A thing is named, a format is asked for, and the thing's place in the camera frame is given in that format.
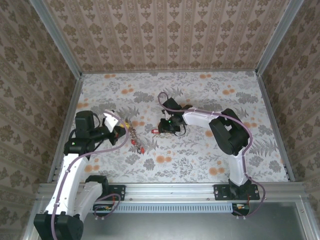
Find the metal disc keyring with rings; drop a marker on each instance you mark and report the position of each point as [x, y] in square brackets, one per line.
[133, 136]

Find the key with solid red tag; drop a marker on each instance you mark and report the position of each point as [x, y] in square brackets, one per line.
[142, 150]

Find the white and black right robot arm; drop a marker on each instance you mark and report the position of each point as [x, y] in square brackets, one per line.
[200, 117]

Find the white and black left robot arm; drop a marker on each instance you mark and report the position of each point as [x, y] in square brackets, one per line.
[67, 180]

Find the floral table cover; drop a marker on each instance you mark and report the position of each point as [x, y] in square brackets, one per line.
[175, 87]

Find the grey metal sheet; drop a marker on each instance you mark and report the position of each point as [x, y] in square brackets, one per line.
[175, 227]

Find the aluminium table side rail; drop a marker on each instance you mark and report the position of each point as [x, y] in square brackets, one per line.
[269, 107]
[72, 107]

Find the aluminium table back rail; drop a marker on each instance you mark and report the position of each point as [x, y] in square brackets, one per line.
[170, 71]

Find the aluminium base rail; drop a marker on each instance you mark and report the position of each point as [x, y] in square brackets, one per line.
[170, 191]

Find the aluminium frame post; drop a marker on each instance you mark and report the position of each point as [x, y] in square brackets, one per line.
[277, 37]
[59, 42]

